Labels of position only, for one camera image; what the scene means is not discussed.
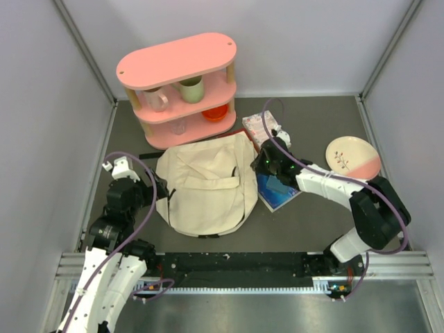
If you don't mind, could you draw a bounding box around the red-bordered white book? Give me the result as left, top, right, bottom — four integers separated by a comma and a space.
216, 128, 259, 153

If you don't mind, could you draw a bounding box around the pink mug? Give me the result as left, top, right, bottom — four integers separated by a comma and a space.
143, 87, 169, 112

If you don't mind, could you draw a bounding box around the floral white book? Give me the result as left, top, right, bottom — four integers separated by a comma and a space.
242, 110, 282, 149

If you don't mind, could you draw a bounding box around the orange bowl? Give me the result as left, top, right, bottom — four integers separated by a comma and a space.
202, 104, 228, 122

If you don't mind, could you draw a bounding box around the pink three-tier shelf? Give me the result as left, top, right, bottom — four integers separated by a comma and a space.
116, 33, 237, 150

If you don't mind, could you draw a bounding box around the blue orange book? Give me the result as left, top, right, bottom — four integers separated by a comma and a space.
257, 174, 300, 212

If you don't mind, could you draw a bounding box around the grey cable duct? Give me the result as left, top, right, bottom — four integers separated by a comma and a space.
69, 275, 355, 296

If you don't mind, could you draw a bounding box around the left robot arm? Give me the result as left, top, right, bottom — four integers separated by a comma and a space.
57, 174, 169, 332

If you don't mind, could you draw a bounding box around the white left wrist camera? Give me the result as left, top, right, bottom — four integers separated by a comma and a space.
102, 156, 140, 182

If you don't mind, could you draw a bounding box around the cream canvas backpack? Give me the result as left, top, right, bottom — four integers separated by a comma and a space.
139, 133, 258, 237

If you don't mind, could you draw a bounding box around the clear glass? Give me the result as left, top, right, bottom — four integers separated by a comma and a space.
169, 118, 187, 135

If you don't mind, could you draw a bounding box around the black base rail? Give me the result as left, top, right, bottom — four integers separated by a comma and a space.
143, 252, 364, 289

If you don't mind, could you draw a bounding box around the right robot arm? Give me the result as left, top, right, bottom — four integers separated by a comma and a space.
250, 138, 411, 275

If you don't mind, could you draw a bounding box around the cream and pink plate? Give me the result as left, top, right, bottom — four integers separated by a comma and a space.
325, 136, 382, 180

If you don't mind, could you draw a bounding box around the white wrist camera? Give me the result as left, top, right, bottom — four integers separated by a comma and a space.
271, 127, 291, 148
102, 156, 140, 182

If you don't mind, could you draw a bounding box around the green mug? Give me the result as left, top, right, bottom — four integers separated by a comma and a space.
171, 76, 205, 103

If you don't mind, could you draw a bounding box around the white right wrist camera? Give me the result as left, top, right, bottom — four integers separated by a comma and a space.
271, 127, 291, 148

